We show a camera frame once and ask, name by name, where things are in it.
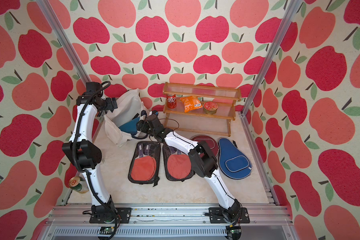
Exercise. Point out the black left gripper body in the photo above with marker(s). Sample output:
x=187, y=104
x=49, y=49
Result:
x=108, y=104

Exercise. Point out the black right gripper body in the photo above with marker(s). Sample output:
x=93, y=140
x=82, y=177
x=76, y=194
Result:
x=147, y=128

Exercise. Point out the white canvas tote bag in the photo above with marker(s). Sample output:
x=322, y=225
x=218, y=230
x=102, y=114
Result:
x=130, y=106

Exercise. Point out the black paddle case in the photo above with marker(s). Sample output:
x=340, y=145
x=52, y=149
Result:
x=177, y=164
x=144, y=168

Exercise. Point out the maroon paddle case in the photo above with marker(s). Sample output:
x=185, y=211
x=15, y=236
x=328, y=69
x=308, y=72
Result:
x=212, y=143

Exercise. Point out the blue paddle case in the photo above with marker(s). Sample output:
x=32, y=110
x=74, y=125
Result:
x=233, y=163

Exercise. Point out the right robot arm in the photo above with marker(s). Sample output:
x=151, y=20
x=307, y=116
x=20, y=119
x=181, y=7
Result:
x=203, y=163

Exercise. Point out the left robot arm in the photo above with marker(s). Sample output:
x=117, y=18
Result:
x=86, y=157

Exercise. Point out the orange snack bag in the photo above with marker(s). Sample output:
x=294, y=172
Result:
x=191, y=103

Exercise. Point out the red cola can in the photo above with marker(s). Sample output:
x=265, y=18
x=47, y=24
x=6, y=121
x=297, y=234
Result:
x=171, y=101

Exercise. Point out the wooden two-tier shelf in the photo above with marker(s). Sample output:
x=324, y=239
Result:
x=216, y=102

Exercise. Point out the round red tin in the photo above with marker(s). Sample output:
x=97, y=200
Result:
x=210, y=108

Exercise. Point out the green drink can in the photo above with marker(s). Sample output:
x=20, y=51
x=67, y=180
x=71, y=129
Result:
x=79, y=185

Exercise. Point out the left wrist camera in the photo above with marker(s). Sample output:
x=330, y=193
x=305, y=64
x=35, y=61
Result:
x=92, y=87

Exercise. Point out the aluminium frame post left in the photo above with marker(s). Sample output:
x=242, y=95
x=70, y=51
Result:
x=69, y=82

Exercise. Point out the aluminium frame post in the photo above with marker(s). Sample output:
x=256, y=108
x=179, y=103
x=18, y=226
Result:
x=275, y=46
x=69, y=82

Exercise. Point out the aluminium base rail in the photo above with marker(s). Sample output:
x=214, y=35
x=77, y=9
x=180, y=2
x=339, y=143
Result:
x=168, y=221

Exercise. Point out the aluminium frame post right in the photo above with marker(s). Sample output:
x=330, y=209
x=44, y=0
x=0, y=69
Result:
x=275, y=46

